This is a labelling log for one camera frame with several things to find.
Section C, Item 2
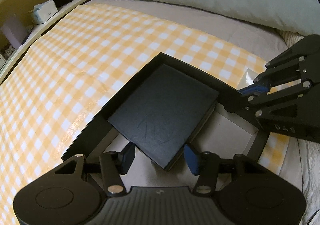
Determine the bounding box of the purple box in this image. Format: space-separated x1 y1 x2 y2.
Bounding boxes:
1 16 28 49

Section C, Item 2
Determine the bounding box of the yellow checkered cloth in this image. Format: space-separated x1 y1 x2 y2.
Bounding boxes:
0 4 291 225

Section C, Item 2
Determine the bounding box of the white tissue box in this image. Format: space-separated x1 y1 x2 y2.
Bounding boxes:
27 0 58 25

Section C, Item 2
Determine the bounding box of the clear tape strip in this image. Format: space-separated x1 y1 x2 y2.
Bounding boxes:
237 68 258 90

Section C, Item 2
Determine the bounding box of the large black box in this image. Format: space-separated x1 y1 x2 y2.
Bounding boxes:
61 52 272 169

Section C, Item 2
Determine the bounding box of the small black box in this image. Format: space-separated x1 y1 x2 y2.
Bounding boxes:
108 64 218 170

